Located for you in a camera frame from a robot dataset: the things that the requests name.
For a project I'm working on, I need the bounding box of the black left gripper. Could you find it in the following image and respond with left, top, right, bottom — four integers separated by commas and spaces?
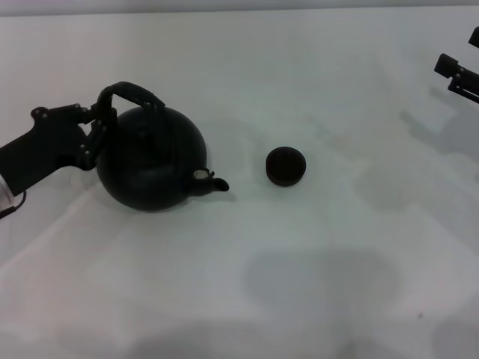
0, 102, 109, 198

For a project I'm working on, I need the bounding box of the black round teapot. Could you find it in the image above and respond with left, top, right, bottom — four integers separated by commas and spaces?
95, 81, 231, 214

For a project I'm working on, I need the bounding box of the small dark teacup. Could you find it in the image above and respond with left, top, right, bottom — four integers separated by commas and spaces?
265, 146, 308, 187

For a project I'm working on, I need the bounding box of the thin black cable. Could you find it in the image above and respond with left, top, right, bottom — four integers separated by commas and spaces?
0, 191, 28, 221

